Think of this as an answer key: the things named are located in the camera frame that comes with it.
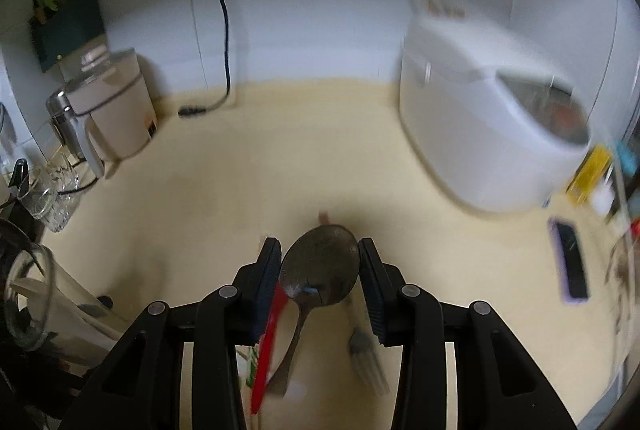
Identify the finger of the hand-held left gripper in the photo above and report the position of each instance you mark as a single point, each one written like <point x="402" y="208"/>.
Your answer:
<point x="105" y="301"/>

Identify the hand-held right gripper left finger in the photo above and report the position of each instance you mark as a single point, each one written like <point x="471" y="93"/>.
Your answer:
<point x="267" y="290"/>

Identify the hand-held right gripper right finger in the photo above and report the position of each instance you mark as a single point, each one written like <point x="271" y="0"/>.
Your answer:
<point x="374" y="295"/>

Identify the tall clear glass cup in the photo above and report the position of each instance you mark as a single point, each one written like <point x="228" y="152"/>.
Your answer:
<point x="75" y="310"/>

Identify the red plastic spatula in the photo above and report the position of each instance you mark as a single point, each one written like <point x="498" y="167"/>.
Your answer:
<point x="267" y="350"/>

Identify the large metal spoon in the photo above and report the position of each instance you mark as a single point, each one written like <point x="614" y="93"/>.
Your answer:
<point x="320" y="260"/>

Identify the wooden chopsticks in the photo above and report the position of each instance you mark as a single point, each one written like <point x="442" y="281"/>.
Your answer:
<point x="252" y="365"/>

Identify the clear glass tumbler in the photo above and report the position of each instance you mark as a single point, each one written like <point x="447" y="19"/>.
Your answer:
<point x="67" y="175"/>
<point x="50" y="210"/>

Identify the stainless steel canister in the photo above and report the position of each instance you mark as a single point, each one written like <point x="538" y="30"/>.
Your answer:
<point x="62" y="120"/>

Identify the white rice cooker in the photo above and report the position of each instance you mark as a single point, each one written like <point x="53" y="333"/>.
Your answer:
<point x="475" y="125"/>

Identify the smartphone with purple case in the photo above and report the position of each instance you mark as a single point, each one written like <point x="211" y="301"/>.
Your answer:
<point x="572" y="260"/>

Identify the yellow carton box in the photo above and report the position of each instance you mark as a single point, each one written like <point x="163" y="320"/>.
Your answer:
<point x="590" y="175"/>

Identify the small white jar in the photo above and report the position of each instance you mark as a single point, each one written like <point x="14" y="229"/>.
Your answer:
<point x="605" y="197"/>

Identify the dark green knife holder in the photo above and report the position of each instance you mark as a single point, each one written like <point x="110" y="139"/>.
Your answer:
<point x="70" y="35"/>

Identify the blue lidded jar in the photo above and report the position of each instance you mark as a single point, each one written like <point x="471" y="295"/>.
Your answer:
<point x="625" y="157"/>

